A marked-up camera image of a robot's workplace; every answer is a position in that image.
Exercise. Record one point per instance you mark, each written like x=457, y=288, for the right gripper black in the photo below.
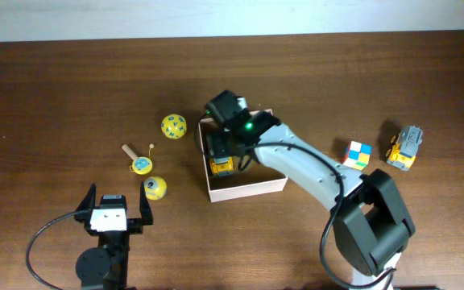
x=220, y=149

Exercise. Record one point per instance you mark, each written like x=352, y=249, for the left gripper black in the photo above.
x=136, y=224

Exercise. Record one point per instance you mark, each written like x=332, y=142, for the yellow grey toy truck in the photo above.
x=404, y=147
x=221, y=166

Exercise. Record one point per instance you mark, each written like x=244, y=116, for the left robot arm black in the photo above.
x=106, y=265

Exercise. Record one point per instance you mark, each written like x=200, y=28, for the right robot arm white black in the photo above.
x=369, y=224

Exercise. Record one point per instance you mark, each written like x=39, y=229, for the yellow one-eyed ball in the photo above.
x=155, y=187

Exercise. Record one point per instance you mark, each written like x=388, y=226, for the yellow wooden rattle drum toy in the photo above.
x=140, y=165

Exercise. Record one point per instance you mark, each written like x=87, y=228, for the yellow ball with blue letters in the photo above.
x=174, y=126

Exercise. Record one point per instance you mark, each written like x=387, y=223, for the pink cardboard box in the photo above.
x=254, y=180

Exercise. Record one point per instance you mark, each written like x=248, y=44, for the multicolour puzzle cube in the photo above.
x=357, y=155

